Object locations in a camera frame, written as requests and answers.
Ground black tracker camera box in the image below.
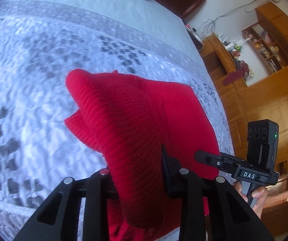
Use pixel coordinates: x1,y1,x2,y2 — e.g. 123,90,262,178
247,119,279,173

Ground white hanging cables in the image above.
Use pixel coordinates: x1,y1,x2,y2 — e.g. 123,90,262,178
201,0,280,34

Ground red knit sweater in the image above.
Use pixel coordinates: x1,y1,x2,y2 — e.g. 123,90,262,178
65,69,219,240

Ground wooden wall shelf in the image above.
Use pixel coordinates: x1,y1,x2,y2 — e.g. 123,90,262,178
241,22,288,75

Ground grey quilted floral bedspread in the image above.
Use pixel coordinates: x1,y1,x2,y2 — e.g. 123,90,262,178
0,0,233,240

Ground dark red hanging cloth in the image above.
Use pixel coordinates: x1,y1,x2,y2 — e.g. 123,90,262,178
222,60,249,86

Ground wooden cabinet unit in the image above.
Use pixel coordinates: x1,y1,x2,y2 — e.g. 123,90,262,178
200,2,288,175

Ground person's right hand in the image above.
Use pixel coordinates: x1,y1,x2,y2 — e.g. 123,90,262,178
232,181,268,219

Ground dark bedside table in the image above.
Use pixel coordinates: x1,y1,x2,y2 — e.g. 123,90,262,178
185,23,204,52

